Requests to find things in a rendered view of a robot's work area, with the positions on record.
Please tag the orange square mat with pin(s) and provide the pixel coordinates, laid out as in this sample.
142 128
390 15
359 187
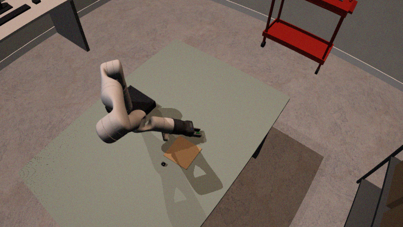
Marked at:
182 152

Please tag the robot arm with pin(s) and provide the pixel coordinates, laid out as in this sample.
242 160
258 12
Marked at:
114 93

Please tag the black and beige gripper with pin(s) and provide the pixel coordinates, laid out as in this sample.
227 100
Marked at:
179 127

